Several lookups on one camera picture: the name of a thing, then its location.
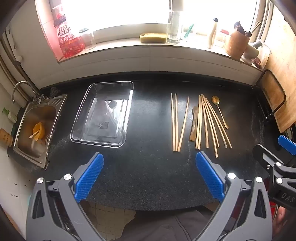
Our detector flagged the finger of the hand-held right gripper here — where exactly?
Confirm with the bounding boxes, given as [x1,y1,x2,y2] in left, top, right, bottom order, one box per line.
[253,143,287,177]
[277,135,296,156]

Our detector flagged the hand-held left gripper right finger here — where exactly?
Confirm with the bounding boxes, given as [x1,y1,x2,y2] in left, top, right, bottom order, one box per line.
[195,151,275,241]

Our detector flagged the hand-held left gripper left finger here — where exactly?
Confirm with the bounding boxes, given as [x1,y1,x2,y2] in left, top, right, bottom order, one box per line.
[26,152,105,241]

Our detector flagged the clear plastic container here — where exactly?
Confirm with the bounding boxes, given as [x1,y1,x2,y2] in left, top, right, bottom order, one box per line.
[70,81,134,148]

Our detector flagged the wooden chopstick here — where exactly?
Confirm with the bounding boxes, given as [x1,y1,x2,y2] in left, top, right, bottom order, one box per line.
[204,97,232,148]
[178,96,190,152]
[198,95,203,150]
[203,96,228,148]
[195,95,201,149]
[202,95,218,158]
[201,95,209,148]
[203,95,220,148]

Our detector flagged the wooden spoon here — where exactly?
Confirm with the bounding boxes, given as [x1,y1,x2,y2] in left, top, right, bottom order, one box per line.
[190,106,200,141]

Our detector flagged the gold metal spoon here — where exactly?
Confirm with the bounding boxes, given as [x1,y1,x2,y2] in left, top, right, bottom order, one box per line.
[211,95,229,129]

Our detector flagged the person's right hand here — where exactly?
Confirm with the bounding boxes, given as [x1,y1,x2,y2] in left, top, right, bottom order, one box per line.
[276,206,290,235]

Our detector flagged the grey trousers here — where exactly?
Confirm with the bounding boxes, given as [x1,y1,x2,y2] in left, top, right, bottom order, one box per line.
[122,207,220,241]

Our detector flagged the stainless steel sink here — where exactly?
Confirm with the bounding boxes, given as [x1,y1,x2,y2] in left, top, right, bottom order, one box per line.
[13,94,67,168]

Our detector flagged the wooden cutting board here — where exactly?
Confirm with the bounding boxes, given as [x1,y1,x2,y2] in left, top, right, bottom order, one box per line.
[264,7,296,132]

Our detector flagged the white mortar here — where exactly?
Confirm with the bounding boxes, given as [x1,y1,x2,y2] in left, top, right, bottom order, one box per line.
[242,40,264,64]

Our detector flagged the green white soap dispenser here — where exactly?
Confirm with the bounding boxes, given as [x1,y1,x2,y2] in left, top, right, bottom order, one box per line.
[2,107,18,123]

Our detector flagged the wooden utensil holder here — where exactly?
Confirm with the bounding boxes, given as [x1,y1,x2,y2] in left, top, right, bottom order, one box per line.
[224,29,250,60]

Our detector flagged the chrome faucet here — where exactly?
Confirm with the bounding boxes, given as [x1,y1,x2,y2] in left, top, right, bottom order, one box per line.
[11,81,44,103]

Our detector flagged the small red lid jar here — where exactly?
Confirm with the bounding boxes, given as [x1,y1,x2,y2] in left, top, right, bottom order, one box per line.
[217,29,229,48]

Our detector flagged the white sauce bottle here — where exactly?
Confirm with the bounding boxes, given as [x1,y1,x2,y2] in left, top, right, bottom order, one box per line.
[207,18,219,49]

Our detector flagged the clear glass jar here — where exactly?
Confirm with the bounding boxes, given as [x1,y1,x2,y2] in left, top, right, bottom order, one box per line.
[79,29,96,51]

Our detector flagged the red printed package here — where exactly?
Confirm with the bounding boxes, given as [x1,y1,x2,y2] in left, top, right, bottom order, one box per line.
[52,0,82,58]

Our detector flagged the yellow sponge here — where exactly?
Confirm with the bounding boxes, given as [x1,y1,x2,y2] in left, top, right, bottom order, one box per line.
[139,33,167,44]

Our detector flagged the tall clear glass bottle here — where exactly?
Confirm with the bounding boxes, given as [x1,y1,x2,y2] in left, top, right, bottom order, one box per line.
[166,10,183,44]

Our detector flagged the black wire rack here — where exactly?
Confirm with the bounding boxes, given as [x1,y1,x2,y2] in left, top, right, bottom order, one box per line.
[257,70,287,121]

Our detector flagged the green handled brush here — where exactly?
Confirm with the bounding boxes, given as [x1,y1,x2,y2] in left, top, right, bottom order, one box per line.
[184,23,195,39]

